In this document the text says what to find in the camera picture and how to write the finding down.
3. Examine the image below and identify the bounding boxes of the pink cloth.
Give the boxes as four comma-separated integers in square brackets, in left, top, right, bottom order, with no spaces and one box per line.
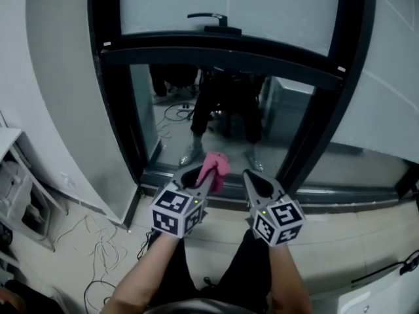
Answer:
[196,152,231,194]

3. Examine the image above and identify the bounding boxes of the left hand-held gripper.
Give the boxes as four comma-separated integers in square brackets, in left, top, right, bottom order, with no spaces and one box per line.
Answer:
[150,163,217,239]

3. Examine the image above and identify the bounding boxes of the person's black trousers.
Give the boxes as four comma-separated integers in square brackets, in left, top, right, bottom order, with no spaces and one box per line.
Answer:
[149,229,272,314]

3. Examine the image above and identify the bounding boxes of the clear window glass pane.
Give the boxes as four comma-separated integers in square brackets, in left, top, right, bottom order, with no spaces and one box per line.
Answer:
[130,63,317,179]

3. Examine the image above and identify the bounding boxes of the black stand leg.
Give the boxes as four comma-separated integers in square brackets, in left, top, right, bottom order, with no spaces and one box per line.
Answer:
[352,249,419,284]

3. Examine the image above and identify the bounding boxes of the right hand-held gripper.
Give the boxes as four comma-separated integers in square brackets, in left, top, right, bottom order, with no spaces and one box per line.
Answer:
[242,169,306,248]

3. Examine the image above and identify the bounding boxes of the frosted window pane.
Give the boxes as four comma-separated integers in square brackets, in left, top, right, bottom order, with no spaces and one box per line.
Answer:
[119,0,343,58]

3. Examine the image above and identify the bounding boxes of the person's grey shirt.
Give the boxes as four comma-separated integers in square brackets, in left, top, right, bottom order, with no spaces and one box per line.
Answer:
[149,298,268,314]

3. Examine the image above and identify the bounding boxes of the black window handle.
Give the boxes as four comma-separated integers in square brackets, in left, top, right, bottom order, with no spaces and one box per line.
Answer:
[187,12,243,36]

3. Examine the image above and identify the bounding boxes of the black cable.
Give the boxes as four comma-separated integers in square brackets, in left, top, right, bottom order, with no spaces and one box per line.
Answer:
[83,279,117,312]
[136,229,155,260]

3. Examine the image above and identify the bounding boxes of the person's right forearm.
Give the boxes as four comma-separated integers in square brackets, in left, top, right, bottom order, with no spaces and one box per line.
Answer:
[267,243,314,314]

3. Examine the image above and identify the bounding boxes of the tangle of white cables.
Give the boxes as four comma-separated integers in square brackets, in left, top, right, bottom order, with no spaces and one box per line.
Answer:
[55,213,128,284]

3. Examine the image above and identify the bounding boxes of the large half-frosted window pane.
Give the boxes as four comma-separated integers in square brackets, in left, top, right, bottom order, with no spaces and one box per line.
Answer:
[329,0,419,165]

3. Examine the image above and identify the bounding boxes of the white shelf unit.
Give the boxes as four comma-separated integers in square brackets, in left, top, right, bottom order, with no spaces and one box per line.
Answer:
[0,128,66,274]

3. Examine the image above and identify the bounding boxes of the person's left forearm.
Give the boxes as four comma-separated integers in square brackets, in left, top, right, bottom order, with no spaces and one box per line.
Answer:
[101,232,185,314]

